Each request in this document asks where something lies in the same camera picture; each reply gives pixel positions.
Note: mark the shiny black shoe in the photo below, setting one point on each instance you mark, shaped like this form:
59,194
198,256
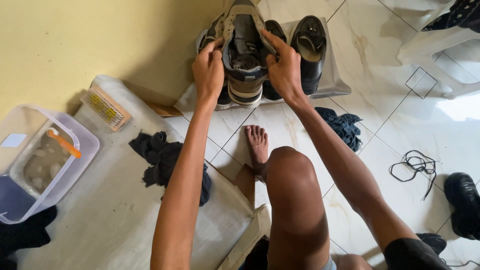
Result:
433,242
465,206

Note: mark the dark blue crumpled cloth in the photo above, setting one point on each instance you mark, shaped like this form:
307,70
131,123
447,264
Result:
343,127

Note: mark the dark grey rag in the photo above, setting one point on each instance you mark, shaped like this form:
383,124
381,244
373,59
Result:
161,161

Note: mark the brown cardboard piece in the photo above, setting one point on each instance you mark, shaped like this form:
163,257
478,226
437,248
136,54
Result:
165,110

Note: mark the person's black sleeve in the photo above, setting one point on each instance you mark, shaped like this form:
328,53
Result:
412,257

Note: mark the beige grey worn sneaker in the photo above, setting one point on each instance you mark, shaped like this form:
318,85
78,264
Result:
210,32
245,80

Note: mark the orange toothbrush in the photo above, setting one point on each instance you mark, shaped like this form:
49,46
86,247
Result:
65,144

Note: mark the clear plastic water container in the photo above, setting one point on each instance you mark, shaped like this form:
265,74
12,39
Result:
80,146

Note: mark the person's left hand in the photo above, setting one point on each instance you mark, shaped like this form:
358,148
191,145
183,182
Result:
208,73

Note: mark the wooden scrubbing brush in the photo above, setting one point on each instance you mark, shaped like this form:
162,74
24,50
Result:
105,108

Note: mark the person's bare leg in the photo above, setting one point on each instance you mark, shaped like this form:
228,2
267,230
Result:
296,195

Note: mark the person's right hand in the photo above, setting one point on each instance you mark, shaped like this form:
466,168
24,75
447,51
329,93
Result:
285,73

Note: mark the dark spotted cloth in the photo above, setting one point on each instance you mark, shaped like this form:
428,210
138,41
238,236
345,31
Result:
459,15

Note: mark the black shoelace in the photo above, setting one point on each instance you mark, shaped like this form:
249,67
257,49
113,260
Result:
465,263
417,162

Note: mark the white plastic chair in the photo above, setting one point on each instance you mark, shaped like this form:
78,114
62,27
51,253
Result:
431,48

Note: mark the white floor sheet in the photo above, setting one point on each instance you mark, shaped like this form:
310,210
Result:
112,213

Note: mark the black cloth heap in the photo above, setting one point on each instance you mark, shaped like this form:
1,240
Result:
24,234

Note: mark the black leather dress shoe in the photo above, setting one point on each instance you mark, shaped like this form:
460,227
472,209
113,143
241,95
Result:
276,29
310,52

